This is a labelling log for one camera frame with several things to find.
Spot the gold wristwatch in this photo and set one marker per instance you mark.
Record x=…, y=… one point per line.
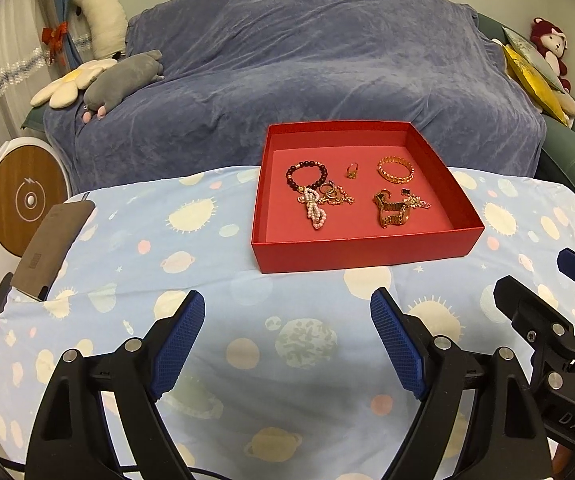
x=392, y=208

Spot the silver grey pillow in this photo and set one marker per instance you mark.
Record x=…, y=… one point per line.
x=530, y=55

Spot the round white appliance wooden face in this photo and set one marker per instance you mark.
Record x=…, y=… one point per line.
x=27, y=200

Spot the brown flat pouch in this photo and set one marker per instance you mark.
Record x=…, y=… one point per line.
x=52, y=245

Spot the light blue planet print cloth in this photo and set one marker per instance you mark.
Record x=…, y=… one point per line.
x=277, y=300

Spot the gold cushion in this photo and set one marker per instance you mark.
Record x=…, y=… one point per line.
x=532, y=85

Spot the blue curtain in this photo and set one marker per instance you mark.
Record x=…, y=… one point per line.
x=62, y=0

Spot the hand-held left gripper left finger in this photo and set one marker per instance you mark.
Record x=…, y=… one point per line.
x=180, y=340

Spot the blue grey sofa blanket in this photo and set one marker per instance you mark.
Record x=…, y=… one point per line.
x=317, y=60

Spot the grey plush animal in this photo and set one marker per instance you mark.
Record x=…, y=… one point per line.
x=117, y=80

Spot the white llama plush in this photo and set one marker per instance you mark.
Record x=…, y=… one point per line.
x=104, y=15

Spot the flower shaped cushion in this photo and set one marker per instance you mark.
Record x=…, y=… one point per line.
x=64, y=87

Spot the green sofa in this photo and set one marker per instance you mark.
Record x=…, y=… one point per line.
x=567, y=145

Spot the red ribbon bow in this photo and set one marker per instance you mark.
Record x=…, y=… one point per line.
x=54, y=35

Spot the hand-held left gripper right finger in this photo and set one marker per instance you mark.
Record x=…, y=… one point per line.
x=397, y=345

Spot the red cardboard box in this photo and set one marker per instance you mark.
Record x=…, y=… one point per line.
x=367, y=255

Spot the red monkey plush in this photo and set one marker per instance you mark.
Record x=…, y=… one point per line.
x=550, y=42

